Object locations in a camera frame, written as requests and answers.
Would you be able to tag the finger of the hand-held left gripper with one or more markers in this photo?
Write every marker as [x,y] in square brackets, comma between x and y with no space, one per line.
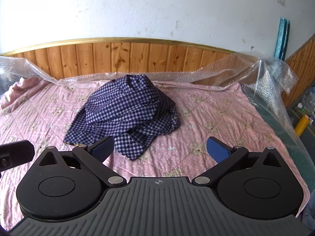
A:
[17,152]

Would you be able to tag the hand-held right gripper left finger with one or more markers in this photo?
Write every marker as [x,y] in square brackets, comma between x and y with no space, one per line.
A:
[104,147]

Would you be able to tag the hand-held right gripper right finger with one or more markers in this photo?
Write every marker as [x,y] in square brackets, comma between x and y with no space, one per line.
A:
[217,150]

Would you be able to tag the navy plaid shirt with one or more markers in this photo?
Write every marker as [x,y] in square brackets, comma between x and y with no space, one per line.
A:
[123,108]

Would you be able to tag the pink bear print quilt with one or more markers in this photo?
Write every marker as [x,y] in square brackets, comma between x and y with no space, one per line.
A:
[221,118]

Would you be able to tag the yellow bottle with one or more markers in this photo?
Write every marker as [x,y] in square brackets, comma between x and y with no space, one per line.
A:
[302,125]

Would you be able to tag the clear bubble wrap sheet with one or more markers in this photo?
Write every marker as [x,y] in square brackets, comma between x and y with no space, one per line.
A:
[270,78]

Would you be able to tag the wooden headboard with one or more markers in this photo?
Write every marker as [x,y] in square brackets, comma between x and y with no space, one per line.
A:
[147,56]

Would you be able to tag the clear plastic bags pile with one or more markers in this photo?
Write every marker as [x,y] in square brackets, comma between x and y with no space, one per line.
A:
[306,100]

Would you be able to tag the grey blue cloth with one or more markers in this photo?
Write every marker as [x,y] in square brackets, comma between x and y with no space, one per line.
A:
[308,217]

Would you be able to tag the teal board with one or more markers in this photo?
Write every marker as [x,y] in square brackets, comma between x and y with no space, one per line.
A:
[281,39]

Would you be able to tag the wooden wall panel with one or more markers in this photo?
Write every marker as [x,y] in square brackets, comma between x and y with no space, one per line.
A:
[305,61]

